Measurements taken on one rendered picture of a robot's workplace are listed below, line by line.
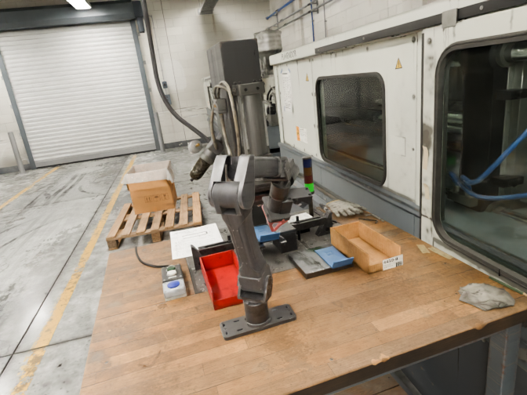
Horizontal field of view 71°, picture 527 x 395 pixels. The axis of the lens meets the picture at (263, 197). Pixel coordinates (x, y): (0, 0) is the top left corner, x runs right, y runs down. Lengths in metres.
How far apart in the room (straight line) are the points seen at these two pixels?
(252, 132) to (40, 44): 9.74
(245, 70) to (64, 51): 9.48
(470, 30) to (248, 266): 0.87
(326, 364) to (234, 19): 10.18
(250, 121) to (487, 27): 0.70
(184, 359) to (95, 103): 9.78
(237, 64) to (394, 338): 0.95
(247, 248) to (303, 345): 0.27
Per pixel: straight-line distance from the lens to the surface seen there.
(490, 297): 1.15
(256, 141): 1.26
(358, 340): 0.98
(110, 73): 10.48
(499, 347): 1.26
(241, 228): 0.87
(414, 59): 1.53
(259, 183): 1.27
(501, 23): 1.18
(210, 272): 1.33
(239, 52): 1.33
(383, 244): 1.34
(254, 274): 0.95
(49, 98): 10.76
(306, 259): 1.29
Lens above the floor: 1.52
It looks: 18 degrees down
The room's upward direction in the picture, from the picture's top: 7 degrees counter-clockwise
